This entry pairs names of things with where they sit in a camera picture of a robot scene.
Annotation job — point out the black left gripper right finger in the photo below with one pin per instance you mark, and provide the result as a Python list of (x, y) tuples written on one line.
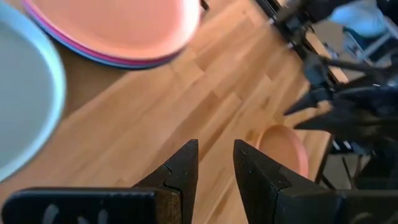
[(258, 186)]

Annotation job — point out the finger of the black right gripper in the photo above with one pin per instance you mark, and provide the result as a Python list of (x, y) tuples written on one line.
[(311, 102), (317, 124)]

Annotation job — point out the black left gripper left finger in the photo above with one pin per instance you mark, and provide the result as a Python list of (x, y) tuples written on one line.
[(180, 180)]

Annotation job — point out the blue plate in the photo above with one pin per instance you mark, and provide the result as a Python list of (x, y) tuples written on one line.
[(105, 64)]

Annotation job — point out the magenta plate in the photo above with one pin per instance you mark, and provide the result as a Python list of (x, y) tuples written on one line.
[(88, 53)]

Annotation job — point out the pink plate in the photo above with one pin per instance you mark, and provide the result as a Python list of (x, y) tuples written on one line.
[(118, 25)]

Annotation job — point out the pale beige plate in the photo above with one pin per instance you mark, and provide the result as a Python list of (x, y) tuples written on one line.
[(21, 93)]

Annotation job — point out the orange plate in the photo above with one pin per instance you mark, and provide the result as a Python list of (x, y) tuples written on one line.
[(280, 149)]

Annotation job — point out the grey metal table stand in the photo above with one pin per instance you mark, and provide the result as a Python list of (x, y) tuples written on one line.
[(357, 17)]

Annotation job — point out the black aluminium rig frame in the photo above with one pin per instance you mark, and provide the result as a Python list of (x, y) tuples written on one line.
[(268, 7)]

